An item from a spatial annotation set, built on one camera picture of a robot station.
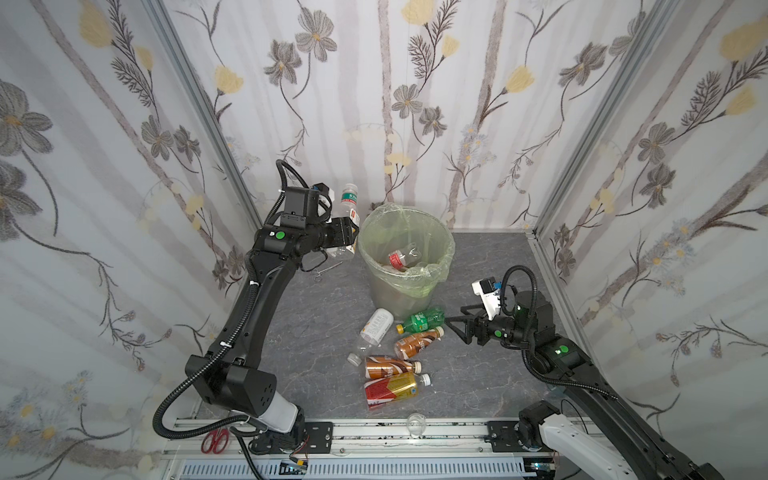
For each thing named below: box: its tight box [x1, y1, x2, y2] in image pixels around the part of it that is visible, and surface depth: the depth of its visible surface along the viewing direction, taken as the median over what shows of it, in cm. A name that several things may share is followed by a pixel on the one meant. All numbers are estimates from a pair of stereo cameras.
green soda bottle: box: [396, 307, 446, 335], surface depth 92 cm
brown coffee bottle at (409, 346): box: [394, 326, 445, 360], surface depth 87 cm
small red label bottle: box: [388, 242, 422, 270], surface depth 97 cm
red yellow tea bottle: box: [364, 372, 432, 408], surface depth 78 cm
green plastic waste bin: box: [358, 204, 456, 321], surface depth 90 cm
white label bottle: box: [347, 308, 394, 367], surface depth 90 cm
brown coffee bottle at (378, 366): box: [364, 355, 422, 379], surface depth 83 cm
